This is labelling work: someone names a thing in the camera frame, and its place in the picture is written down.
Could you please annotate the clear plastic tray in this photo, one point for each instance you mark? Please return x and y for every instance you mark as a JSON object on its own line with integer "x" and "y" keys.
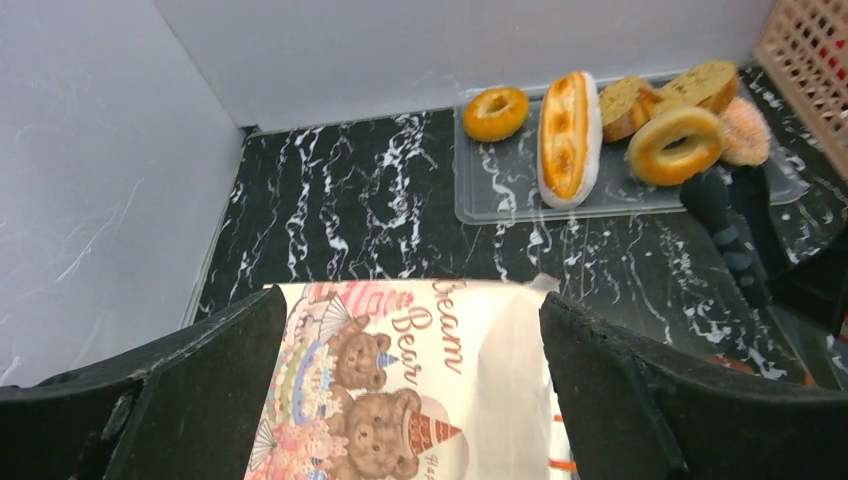
{"x": 497, "y": 182}

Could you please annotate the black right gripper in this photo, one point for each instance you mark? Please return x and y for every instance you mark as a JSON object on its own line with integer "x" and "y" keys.
{"x": 807, "y": 301}

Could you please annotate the round brown fake bread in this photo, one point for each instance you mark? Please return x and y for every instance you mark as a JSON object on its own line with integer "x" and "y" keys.
{"x": 626, "y": 105}

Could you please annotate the yellow fake bread slice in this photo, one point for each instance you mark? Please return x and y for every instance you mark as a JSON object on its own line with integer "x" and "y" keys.
{"x": 710, "y": 85}

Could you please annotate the printed white paper bag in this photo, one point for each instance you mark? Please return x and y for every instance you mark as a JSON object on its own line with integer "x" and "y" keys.
{"x": 412, "y": 379}

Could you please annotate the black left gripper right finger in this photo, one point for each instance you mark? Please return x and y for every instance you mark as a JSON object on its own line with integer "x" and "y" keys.
{"x": 635, "y": 408}

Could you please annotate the tan fake bagel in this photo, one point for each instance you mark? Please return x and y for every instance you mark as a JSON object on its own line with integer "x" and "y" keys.
{"x": 676, "y": 145}

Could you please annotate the oval brown fake bread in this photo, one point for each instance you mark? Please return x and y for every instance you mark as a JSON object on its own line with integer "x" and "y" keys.
{"x": 747, "y": 134}

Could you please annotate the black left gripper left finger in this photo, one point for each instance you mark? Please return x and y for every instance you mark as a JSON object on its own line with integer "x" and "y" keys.
{"x": 185, "y": 406}

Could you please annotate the orange fake bagel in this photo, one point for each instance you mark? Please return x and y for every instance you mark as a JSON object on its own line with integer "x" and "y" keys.
{"x": 495, "y": 114}

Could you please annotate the long white orange bread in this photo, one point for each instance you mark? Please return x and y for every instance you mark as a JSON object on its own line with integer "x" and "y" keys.
{"x": 569, "y": 141}

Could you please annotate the orange desk file organizer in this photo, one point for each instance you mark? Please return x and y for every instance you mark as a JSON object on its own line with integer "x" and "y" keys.
{"x": 803, "y": 48}

